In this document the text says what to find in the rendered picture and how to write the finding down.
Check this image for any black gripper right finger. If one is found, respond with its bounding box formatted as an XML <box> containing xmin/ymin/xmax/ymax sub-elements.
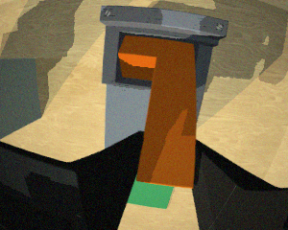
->
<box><xmin>191</xmin><ymin>139</ymin><xmax>288</xmax><ymax>230</ymax></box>

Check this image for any orange l-shaped part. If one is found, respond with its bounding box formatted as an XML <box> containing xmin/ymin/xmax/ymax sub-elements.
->
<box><xmin>118</xmin><ymin>35</ymin><xmax>197</xmax><ymax>188</ymax></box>

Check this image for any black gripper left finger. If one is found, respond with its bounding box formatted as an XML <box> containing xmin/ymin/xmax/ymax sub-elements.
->
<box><xmin>0</xmin><ymin>131</ymin><xmax>144</xmax><ymax>230</ymax></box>

